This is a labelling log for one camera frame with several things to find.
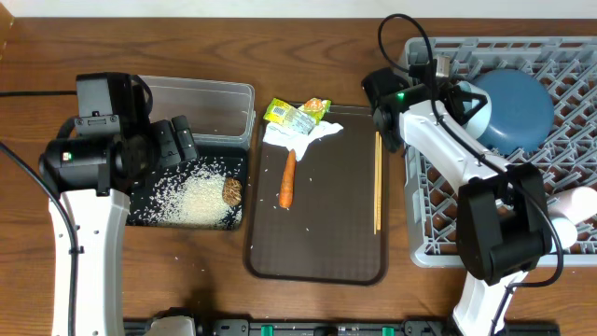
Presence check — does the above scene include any light blue rice bowl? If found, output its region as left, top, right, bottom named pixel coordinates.
left=456, top=81, right=492, bottom=139

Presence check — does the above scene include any dark blue plate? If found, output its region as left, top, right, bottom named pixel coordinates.
left=471, top=69, right=554, bottom=156

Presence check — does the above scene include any brown mushroom food scrap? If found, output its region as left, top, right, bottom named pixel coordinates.
left=222, top=177, right=243, bottom=206

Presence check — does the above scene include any wooden chopstick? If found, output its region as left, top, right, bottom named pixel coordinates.
left=373, top=132, right=380, bottom=235
left=377, top=133, right=382, bottom=232

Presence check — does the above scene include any orange carrot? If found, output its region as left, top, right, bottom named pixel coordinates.
left=279, top=149, right=297, bottom=208

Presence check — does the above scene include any pink cup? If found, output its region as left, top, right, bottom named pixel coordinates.
left=548, top=187, right=597, bottom=224

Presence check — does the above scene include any light blue cup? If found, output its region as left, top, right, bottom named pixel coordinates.
left=551, top=217, right=577, bottom=249

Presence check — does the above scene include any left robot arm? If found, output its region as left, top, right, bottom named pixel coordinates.
left=39, top=73, right=198, bottom=335

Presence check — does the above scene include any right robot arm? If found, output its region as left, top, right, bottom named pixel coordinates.
left=361, top=58, right=558, bottom=335

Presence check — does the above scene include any black waste tray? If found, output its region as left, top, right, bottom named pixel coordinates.
left=125, top=141, right=249, bottom=231

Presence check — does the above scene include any grey dishwasher rack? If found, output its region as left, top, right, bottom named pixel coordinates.
left=405, top=36, right=596, bottom=268

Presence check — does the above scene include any spilled white rice pile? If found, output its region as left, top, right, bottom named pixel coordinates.
left=130, top=156, right=244, bottom=230

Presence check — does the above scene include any clear plastic bin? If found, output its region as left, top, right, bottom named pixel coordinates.
left=142, top=76, right=256, bottom=150

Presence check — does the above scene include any crumpled white napkin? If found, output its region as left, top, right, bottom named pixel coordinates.
left=263, top=120, right=343, bottom=161

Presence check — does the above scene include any yellow green snack wrapper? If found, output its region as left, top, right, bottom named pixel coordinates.
left=264, top=98, right=331, bottom=134

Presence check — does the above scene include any brown serving tray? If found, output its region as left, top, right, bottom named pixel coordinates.
left=243, top=105, right=388, bottom=286

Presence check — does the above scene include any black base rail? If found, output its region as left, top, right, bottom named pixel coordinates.
left=123, top=307, right=561, bottom=336

